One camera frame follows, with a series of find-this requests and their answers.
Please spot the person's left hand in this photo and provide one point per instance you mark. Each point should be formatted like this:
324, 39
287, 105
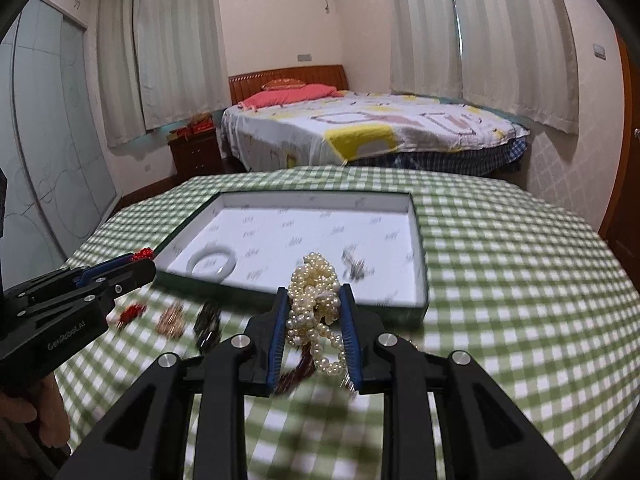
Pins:
52, 410

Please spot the patterned white bed sheet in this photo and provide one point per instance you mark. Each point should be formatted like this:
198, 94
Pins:
400, 120

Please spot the white jade bangle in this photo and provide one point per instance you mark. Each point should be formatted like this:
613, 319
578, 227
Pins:
212, 251

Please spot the wooden door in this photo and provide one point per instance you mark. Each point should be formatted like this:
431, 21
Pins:
625, 185

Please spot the wooden nightstand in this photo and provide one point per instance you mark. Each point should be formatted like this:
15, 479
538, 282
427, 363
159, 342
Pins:
195, 157

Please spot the wooden bed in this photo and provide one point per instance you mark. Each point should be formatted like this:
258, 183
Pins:
300, 74

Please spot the gold tassel ornament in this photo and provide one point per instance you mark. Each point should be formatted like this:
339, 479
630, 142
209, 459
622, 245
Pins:
170, 320

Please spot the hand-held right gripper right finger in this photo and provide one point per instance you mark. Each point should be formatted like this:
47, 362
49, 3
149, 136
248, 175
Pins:
351, 340

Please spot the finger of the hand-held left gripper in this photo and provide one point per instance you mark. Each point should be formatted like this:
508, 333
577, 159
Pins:
132, 277
107, 266

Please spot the green checked tablecloth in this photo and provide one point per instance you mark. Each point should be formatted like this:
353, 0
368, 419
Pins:
500, 310

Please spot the white curtain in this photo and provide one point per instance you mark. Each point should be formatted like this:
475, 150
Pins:
425, 30
515, 50
180, 45
117, 60

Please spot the blue plaid bed skirt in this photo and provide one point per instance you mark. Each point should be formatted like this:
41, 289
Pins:
450, 157

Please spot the red gift box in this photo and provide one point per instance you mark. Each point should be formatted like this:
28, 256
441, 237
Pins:
179, 134
202, 124

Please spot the pink pillow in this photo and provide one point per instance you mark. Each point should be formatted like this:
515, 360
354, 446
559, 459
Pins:
295, 94

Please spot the green white-lined jewelry box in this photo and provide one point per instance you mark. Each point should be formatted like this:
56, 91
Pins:
300, 230

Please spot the glass sliding wardrobe door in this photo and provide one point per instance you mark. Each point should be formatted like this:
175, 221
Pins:
50, 135

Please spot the wall switch plate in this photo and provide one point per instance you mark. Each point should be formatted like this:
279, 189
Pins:
599, 50

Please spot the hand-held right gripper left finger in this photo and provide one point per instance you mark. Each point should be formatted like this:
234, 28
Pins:
279, 340

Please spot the red bow ornament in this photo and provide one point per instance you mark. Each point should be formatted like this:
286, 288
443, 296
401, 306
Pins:
142, 254

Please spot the silver rhinestone brooch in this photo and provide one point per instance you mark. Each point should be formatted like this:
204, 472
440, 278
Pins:
356, 267

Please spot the red tassel ornament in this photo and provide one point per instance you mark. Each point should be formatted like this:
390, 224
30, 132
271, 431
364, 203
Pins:
129, 315

